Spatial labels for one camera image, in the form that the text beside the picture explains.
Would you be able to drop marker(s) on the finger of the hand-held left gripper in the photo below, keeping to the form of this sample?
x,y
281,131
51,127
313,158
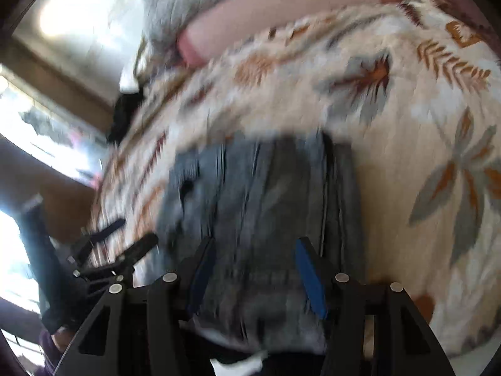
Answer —
x,y
139,246
107,231

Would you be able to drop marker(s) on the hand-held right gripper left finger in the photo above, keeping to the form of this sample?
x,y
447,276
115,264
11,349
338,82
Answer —
x,y
201,276

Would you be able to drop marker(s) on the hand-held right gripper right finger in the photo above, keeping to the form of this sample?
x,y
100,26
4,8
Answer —
x,y
312,280

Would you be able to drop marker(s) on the blue denim pants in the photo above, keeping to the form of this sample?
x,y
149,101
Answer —
x,y
266,188

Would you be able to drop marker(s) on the person's left forearm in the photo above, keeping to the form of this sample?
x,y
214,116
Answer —
x,y
51,354

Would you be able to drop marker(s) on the black cloth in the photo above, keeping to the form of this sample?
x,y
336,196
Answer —
x,y
125,117

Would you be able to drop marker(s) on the cream pillow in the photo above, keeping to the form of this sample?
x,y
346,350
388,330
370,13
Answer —
x,y
131,74

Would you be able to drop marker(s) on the cream leaf-print blanket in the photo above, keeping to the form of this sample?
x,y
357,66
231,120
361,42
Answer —
x,y
391,133

